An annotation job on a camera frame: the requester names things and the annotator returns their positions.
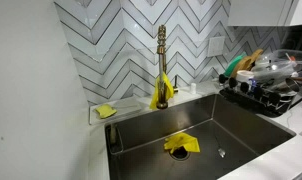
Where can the metal spoon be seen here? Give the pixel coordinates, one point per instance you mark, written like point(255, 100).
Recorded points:
point(221, 152)

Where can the gold spring kitchen faucet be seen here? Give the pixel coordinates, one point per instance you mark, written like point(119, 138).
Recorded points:
point(161, 60)

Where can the yellow cloth on faucet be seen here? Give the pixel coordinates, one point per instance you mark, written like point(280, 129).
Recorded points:
point(168, 90)

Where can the white cup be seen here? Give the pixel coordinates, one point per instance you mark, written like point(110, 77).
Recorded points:
point(244, 75)

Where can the dish drying rack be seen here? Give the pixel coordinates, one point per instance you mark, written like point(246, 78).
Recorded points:
point(257, 101)

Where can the white sponge tray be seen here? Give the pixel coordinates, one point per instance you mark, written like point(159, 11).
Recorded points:
point(127, 106)

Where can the stainless steel sink basin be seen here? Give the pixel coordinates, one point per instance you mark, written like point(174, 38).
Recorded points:
point(244, 130)

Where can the yellow sponge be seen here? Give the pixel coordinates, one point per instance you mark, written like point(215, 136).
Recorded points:
point(105, 111)

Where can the small white bottle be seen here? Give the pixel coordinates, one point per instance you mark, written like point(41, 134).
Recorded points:
point(193, 88)

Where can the white upper cabinet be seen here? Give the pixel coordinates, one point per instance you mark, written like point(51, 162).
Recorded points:
point(257, 11)

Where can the clear glass bowl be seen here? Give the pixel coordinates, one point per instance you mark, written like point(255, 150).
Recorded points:
point(281, 65)

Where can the white wall outlet plate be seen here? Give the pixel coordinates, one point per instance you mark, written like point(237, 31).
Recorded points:
point(216, 46)

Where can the yellow crumpled cloth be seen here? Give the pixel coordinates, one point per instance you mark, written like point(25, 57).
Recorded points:
point(184, 141)

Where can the sink drain strainer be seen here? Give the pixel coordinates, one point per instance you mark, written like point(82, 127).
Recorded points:
point(180, 154)

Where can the wooden cutting board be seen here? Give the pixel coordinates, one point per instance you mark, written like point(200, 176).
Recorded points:
point(246, 62)

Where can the gold soap dispenser pump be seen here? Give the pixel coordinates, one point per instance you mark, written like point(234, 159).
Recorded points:
point(175, 87)

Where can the metal pot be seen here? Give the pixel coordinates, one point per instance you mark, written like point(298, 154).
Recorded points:
point(296, 84)

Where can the green cutting board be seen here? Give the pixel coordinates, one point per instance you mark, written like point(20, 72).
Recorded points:
point(233, 65)

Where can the metal sink caddy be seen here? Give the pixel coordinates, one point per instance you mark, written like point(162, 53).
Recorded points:
point(113, 135)

